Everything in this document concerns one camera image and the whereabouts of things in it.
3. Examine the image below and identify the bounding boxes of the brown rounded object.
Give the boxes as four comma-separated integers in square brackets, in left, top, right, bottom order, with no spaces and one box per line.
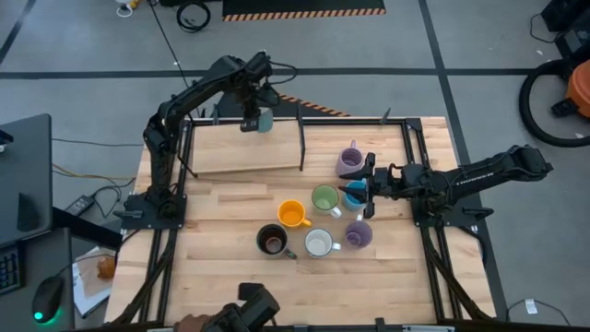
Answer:
[173,313,213,332]

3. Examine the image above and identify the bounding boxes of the lilac ringed mug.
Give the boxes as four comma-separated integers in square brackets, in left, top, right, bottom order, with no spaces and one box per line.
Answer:
[335,139,368,179]

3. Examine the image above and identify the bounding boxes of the black vacuum hose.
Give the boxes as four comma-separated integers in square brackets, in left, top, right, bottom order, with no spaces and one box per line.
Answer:
[517,58,590,149]

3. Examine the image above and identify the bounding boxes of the black metal shelf frame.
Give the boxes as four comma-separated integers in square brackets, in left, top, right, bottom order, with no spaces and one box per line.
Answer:
[177,101,308,180]

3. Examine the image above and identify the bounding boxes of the dark grey desk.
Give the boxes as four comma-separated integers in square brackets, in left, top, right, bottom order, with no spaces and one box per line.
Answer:
[0,113,54,248]

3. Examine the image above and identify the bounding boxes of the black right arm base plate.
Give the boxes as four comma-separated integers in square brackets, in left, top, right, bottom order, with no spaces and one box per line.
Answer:
[411,193,494,228]

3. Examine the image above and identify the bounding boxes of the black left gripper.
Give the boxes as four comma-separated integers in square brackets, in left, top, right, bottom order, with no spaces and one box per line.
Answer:
[237,51,281,134]

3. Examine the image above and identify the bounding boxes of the orange translucent object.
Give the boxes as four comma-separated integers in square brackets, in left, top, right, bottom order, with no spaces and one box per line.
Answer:
[96,255,116,280]

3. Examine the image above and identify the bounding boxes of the teal mug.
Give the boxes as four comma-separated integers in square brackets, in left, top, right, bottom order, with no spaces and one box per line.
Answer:
[256,108,275,135]

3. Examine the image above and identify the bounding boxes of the orange shop vacuum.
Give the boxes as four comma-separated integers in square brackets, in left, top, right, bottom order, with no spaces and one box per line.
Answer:
[550,58,590,120]

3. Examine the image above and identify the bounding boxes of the thin black cable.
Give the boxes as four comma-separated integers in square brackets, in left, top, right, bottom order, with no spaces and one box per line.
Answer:
[52,136,145,148]

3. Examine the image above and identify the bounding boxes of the wooden shelf board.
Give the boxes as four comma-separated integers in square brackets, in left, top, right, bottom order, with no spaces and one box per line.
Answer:
[190,119,303,175]

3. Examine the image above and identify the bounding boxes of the white cable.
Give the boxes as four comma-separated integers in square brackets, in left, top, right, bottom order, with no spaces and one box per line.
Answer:
[114,0,139,18]

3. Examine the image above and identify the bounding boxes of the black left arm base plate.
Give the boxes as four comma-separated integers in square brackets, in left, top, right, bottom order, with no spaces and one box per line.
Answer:
[113,192,189,231]

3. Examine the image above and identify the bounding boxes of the yellow mug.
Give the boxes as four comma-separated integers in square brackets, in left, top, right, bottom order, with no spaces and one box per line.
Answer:
[277,198,313,230]

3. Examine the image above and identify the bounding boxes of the black desk bar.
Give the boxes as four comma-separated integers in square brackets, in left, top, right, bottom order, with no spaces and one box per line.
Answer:
[52,206,124,251]

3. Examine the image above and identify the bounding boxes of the black computer mouse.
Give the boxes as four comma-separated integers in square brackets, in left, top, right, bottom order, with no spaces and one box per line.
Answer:
[30,275,66,325]

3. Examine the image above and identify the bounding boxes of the yellow cable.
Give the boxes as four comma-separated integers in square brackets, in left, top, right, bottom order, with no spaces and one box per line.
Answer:
[52,163,137,182]

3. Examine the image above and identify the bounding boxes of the light blue mug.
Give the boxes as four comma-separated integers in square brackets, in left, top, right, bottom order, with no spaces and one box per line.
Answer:
[341,178,370,213]

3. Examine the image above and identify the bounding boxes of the white mug green inside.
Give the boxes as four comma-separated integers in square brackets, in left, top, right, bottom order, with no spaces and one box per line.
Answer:
[311,184,343,219]

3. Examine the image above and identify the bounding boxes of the coiled black cable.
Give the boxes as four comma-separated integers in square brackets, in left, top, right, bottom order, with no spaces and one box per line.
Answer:
[175,1,212,33]

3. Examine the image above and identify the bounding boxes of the long black cable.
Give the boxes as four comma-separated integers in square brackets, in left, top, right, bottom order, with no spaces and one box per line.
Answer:
[147,0,191,91]

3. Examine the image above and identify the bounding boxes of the black power adapter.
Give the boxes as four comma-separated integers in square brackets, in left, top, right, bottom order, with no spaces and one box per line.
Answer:
[64,194,96,217]

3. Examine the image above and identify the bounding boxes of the dark green brown mug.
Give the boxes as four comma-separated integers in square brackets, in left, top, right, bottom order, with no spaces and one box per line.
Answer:
[255,223,299,260]

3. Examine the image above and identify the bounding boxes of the black floor cable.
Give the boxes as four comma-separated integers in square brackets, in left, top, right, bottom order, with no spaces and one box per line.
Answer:
[505,298,572,326]

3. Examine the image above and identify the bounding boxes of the black aluminium table frame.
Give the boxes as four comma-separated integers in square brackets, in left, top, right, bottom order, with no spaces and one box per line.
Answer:
[110,114,499,332]

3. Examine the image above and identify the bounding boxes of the black hazard-striped floor mat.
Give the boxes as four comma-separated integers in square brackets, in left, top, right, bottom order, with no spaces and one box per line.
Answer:
[214,89,352,119]
[221,0,387,23]

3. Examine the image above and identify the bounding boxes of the purple ridged mug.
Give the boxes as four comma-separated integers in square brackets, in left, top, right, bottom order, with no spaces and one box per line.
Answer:
[344,215,374,249]

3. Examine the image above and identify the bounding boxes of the white paper stack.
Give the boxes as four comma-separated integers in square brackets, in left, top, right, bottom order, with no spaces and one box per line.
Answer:
[72,245,117,319]

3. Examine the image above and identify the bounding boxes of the white blue floral mug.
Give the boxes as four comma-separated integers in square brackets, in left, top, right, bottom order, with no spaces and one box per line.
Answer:
[303,227,342,258]

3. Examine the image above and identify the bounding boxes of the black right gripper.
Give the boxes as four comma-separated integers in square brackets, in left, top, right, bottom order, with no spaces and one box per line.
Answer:
[337,151,409,220]

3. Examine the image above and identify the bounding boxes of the black keyboard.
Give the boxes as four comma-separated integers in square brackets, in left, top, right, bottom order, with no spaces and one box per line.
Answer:
[0,243,25,297]

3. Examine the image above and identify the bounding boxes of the black equipment case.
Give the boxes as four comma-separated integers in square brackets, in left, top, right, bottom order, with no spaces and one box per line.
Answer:
[529,0,590,59]

